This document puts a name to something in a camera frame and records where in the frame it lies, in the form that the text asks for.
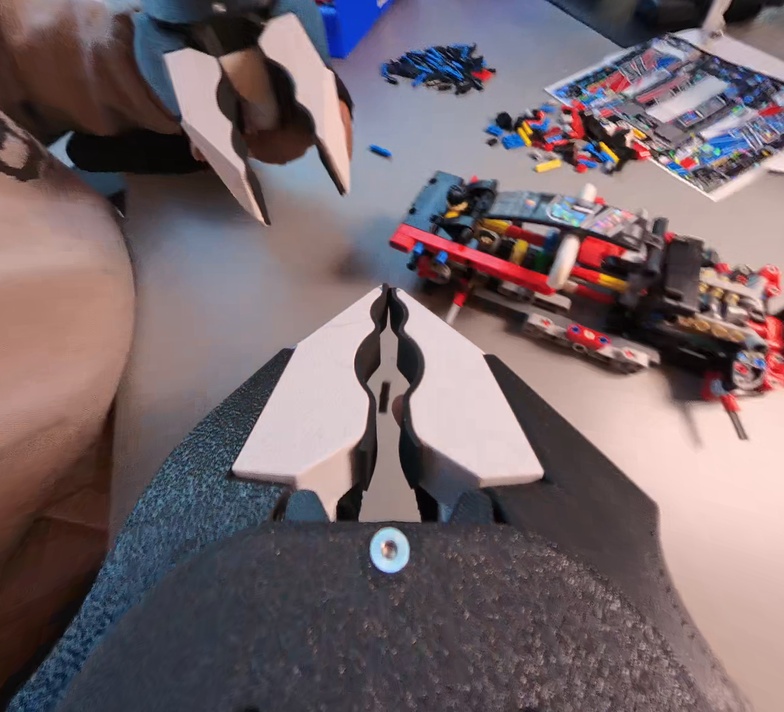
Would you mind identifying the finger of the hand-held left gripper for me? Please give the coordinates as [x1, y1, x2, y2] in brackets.
[257, 12, 354, 196]
[163, 46, 272, 227]

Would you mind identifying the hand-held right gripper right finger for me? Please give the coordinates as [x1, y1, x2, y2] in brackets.
[388, 288, 545, 523]

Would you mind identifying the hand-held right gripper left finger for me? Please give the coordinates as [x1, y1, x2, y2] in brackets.
[232, 285, 391, 521]

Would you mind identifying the lego car model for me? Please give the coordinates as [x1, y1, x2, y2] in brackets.
[389, 170, 784, 442]

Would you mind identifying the person's left forearm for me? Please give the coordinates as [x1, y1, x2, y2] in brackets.
[0, 0, 187, 140]

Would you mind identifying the black chair armrest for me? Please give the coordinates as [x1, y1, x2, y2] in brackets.
[65, 129, 210, 175]

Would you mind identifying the pile of black blue pins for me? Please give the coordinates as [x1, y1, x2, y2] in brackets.
[380, 42, 497, 96]

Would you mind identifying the pile of mixed coloured pieces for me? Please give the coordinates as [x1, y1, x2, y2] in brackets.
[486, 101, 654, 175]

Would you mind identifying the holographic sticker sheet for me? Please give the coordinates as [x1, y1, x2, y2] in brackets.
[545, 35, 784, 202]

